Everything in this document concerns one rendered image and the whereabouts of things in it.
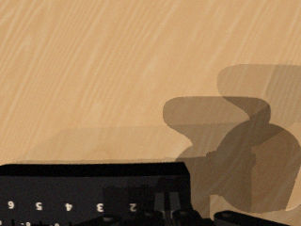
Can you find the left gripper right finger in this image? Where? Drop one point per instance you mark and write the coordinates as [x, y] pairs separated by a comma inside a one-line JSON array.
[[190, 217]]

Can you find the black lighting desk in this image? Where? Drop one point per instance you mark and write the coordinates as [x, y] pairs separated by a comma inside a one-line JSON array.
[[63, 195]]

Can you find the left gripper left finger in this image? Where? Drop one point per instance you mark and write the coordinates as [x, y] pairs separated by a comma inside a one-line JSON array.
[[154, 211]]

